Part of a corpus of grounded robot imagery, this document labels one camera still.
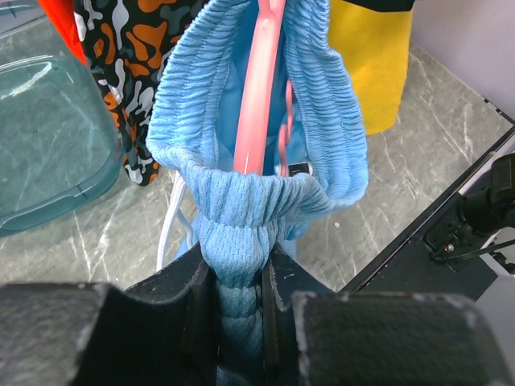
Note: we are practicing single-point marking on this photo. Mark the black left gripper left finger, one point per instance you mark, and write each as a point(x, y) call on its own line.
point(157, 332)

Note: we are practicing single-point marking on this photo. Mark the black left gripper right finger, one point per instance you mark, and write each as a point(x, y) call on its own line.
point(314, 336)

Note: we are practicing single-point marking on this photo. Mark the light blue shorts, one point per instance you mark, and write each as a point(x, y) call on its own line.
point(315, 158)

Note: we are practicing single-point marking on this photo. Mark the pink wavy hanger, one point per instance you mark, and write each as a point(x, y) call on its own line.
point(254, 115)

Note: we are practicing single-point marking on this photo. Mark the camouflage patterned shorts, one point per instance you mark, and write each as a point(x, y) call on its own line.
point(126, 45)

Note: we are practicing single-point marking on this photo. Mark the yellow shorts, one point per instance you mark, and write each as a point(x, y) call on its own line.
point(373, 38)

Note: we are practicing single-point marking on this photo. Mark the orange shorts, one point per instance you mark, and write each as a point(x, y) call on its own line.
point(62, 17)

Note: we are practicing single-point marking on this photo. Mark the teal plastic basin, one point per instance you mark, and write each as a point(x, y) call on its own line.
point(59, 147)

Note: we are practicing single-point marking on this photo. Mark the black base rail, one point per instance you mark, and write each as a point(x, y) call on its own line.
point(405, 264)

